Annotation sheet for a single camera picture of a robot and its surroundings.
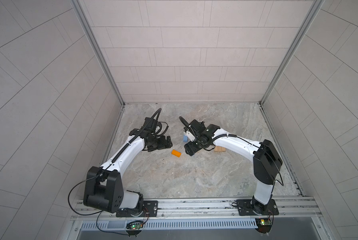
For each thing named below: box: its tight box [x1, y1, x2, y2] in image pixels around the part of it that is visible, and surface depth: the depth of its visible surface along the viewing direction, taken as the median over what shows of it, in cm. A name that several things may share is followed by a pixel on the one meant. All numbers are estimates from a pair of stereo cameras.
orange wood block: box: [171, 149, 182, 158], surface depth 91 cm
